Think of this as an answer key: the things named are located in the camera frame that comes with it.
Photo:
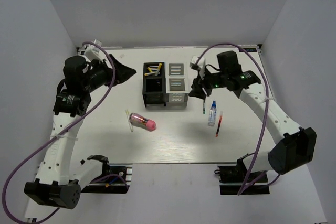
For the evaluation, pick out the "right XDOF logo sticker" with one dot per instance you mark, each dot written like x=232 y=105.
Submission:
x=250 y=49

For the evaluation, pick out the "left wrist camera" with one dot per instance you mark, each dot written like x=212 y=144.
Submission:
x=92 y=52

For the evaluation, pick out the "pink marker set bottle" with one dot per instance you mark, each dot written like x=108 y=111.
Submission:
x=142 y=121

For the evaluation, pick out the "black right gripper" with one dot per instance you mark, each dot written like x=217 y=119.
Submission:
x=198 y=85

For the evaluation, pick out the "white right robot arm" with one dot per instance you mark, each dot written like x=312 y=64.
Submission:
x=294 y=145

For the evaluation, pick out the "clear spray bottle blue cap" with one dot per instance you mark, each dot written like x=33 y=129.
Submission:
x=212 y=114

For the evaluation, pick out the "black slotted organizer box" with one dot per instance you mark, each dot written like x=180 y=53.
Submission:
x=154 y=87

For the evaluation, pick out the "red orange pen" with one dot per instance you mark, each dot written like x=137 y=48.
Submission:
x=219 y=123

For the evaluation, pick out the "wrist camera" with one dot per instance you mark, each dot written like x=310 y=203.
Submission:
x=92 y=52
x=198 y=63

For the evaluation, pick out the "pale green capped white marker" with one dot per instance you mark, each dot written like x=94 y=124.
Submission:
x=129 y=120

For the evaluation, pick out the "white slotted organizer box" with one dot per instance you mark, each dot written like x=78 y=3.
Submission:
x=176 y=85

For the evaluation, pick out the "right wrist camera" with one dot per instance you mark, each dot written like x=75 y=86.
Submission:
x=198 y=63

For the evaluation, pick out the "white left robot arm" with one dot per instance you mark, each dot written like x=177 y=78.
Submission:
x=54 y=184

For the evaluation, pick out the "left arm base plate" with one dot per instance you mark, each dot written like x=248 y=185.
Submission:
x=118 y=183

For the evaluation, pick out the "yellow capped white marker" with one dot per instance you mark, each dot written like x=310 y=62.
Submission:
x=151 y=73

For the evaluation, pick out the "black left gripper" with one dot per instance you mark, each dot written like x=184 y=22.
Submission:
x=122 y=73

